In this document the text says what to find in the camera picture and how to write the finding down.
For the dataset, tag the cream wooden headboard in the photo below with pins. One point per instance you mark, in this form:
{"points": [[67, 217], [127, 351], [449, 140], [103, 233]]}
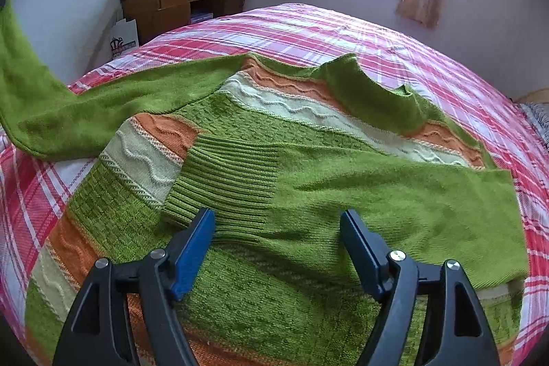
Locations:
{"points": [[536, 96]]}

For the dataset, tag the red plaid bed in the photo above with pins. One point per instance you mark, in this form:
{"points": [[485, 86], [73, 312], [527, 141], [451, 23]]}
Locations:
{"points": [[343, 36]]}

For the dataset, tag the wooden desk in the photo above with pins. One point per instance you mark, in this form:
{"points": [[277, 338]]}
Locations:
{"points": [[171, 6]]}

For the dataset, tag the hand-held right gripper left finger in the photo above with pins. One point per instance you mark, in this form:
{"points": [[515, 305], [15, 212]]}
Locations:
{"points": [[193, 250]]}

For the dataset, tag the pale storage box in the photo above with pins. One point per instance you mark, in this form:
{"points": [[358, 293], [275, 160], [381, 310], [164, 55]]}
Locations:
{"points": [[201, 16]]}

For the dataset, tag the white paper bag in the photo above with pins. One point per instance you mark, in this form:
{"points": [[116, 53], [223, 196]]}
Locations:
{"points": [[124, 36]]}

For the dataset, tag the green towel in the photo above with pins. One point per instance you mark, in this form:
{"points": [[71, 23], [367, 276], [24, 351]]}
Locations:
{"points": [[300, 160]]}

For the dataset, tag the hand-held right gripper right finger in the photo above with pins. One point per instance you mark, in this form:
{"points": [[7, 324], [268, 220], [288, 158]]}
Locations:
{"points": [[364, 250]]}

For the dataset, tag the grey patterned pillow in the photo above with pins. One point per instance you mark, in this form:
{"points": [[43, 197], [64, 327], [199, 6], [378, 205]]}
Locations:
{"points": [[536, 119]]}

